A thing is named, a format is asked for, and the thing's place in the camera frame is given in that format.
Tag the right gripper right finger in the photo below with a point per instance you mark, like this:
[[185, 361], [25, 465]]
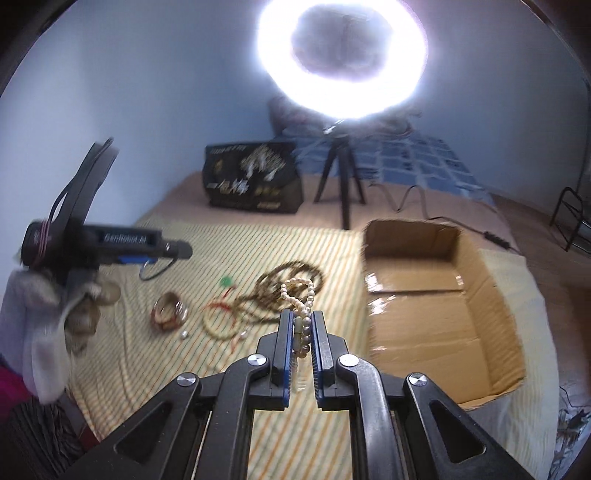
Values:
[[323, 362]]

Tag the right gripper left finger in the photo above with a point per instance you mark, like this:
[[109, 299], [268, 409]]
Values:
[[280, 368]]

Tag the left gloved hand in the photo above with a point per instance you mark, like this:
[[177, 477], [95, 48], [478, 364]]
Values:
[[44, 326]]

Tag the cardboard box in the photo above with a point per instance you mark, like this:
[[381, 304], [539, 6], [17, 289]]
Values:
[[434, 308]]

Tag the striped cloth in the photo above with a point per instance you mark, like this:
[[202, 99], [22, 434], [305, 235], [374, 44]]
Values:
[[128, 360]]

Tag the black snack bag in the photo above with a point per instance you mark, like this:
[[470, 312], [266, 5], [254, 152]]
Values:
[[253, 176]]

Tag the black tripod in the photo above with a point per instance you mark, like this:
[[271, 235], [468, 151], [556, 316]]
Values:
[[341, 150]]

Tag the blue patterned blanket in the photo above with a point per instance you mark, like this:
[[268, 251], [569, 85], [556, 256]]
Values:
[[417, 159]]

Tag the black metal clothes rack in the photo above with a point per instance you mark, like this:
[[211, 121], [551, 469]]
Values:
[[571, 219]]

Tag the ring light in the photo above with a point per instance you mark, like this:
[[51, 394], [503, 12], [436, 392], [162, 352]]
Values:
[[343, 59]]

